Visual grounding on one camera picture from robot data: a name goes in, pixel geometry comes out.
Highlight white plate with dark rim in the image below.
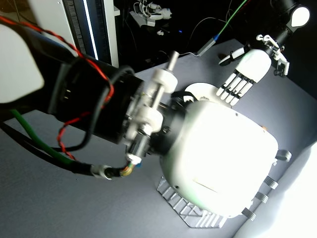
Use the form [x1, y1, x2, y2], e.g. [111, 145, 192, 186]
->
[184, 83, 238, 108]

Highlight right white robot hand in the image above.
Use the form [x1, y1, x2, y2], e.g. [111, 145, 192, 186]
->
[158, 100, 292, 222]

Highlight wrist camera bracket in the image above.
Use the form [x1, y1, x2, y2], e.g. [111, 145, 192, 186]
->
[126, 51, 179, 149]
[256, 34, 290, 77]

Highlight thin white cable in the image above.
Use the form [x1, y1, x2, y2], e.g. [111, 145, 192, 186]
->
[177, 16, 230, 57]

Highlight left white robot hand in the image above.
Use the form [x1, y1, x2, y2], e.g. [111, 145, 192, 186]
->
[215, 47, 272, 106]

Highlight silver wire dish rack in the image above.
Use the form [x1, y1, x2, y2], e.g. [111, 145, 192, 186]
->
[156, 176, 228, 229]

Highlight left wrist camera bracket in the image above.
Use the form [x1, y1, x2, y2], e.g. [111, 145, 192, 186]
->
[256, 34, 290, 77]

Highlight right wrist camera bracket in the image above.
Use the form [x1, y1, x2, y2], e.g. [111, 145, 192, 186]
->
[126, 51, 179, 149]

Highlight spare white robot hand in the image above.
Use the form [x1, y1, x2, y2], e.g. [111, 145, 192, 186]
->
[130, 0, 173, 27]

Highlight green cable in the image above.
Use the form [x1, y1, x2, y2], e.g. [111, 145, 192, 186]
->
[217, 0, 248, 38]

